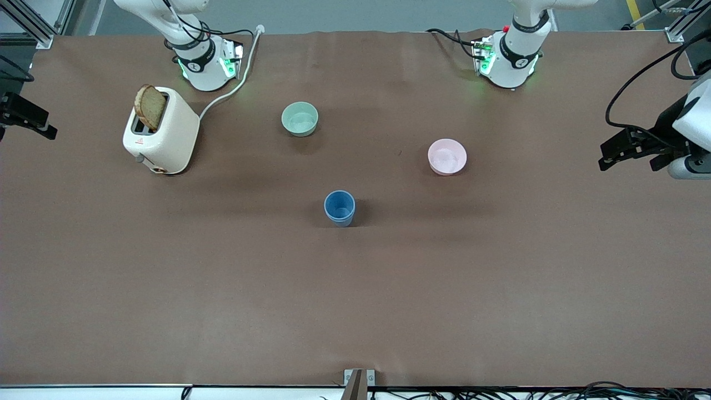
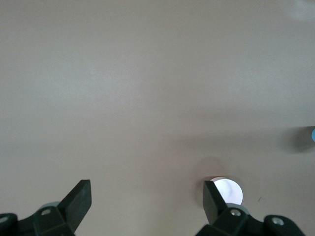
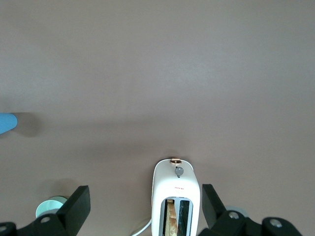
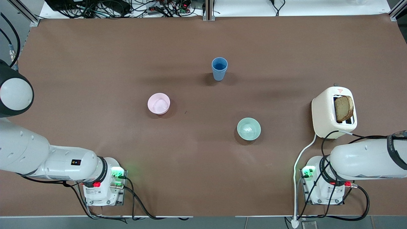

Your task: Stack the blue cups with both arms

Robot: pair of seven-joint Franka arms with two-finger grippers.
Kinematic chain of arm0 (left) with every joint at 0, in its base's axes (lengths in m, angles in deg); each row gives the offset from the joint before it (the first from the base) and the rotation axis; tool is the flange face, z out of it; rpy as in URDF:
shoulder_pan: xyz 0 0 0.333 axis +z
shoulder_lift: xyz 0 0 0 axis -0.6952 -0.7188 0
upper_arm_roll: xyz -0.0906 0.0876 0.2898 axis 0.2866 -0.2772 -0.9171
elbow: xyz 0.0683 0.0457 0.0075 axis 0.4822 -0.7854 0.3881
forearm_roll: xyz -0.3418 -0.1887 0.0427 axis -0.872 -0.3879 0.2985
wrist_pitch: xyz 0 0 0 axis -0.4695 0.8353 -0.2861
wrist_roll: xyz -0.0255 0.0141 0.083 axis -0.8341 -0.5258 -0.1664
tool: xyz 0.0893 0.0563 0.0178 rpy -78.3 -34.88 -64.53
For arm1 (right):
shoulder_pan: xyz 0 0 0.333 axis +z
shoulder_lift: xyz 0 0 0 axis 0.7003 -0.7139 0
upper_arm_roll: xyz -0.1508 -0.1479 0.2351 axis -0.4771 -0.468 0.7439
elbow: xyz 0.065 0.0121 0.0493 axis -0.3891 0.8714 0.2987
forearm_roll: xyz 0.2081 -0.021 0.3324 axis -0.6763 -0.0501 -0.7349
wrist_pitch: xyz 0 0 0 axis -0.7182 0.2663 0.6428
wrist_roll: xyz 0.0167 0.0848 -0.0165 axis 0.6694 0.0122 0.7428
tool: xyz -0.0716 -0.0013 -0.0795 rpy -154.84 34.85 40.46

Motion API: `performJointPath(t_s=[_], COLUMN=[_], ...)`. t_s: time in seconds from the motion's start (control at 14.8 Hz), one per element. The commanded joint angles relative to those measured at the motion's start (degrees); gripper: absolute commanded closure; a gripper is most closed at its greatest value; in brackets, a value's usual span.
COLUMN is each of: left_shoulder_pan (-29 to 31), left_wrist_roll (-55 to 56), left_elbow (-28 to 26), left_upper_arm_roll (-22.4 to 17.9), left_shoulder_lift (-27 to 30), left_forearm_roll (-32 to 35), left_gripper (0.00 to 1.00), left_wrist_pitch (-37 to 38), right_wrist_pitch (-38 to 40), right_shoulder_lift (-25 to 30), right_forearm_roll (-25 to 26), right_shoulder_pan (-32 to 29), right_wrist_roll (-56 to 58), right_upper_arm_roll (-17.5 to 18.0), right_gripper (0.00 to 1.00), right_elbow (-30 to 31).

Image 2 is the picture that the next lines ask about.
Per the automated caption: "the pink bowl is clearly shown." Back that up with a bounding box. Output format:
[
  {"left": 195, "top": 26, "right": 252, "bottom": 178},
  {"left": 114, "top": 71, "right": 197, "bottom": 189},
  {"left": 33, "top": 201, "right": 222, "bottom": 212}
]
[{"left": 209, "top": 176, "right": 244, "bottom": 206}]

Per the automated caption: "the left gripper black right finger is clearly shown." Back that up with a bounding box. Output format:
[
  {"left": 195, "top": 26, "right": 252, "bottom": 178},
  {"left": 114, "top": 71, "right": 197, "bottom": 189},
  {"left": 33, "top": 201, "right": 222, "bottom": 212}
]
[{"left": 194, "top": 180, "right": 306, "bottom": 236}]

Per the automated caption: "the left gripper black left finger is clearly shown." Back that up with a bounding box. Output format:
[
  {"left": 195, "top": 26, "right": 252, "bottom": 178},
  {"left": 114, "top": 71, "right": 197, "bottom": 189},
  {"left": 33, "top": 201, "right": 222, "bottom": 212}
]
[{"left": 0, "top": 179, "right": 93, "bottom": 236}]

